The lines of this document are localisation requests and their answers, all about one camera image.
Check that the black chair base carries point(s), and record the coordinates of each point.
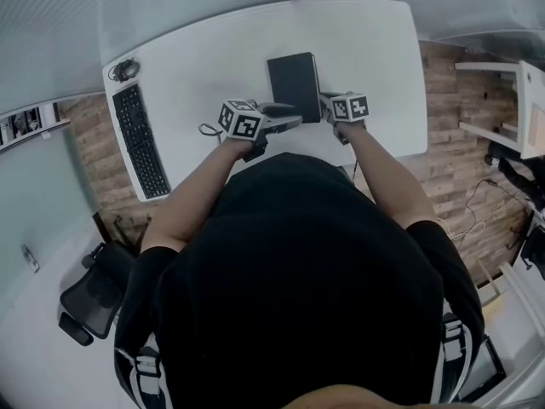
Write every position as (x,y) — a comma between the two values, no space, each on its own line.
(517,177)

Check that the black office chair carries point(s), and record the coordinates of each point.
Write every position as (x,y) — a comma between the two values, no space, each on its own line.
(98,288)

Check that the curved wall shelf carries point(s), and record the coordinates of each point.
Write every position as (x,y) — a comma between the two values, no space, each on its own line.
(30,124)

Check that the black computer keyboard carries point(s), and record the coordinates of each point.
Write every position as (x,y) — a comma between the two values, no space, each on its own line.
(140,143)

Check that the person's black t-shirt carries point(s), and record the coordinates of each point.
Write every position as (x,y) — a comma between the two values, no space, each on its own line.
(447,266)

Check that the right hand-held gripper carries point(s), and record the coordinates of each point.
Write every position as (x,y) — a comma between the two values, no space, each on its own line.
(350,108)

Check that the black framed tablet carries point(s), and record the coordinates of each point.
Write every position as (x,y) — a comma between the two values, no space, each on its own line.
(485,369)

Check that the black notebook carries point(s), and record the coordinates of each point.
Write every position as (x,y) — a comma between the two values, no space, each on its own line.
(294,85)

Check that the person's left forearm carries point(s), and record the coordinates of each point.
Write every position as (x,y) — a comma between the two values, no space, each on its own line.
(200,186)

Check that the person's right forearm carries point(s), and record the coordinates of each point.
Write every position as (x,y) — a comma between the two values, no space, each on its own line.
(383,173)

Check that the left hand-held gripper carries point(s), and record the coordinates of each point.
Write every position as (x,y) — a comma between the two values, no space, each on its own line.
(239,119)

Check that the white shelf unit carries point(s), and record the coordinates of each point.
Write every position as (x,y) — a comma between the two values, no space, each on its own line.
(526,109)

